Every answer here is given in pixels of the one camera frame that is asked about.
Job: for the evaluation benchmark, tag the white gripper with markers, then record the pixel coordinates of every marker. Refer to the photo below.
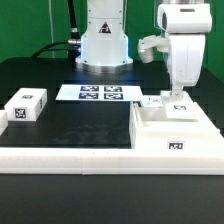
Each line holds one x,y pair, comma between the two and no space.
184,26

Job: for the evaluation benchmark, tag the white cabinet door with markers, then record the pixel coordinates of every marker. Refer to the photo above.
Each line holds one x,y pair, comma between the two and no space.
178,106
151,101

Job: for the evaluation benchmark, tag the white cabinet body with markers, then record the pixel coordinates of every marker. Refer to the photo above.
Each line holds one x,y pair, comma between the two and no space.
151,129

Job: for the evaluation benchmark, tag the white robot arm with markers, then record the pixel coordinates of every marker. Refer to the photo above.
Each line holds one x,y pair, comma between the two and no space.
104,45

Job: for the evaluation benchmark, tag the white cabinet top block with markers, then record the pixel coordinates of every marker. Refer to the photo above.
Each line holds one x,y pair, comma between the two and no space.
26,104

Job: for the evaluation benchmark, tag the white marker base sheet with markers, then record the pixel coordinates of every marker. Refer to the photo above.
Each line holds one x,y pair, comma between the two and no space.
70,92

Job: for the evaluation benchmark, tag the white U-shaped obstacle frame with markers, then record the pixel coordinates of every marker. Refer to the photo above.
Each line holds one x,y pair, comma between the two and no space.
90,161

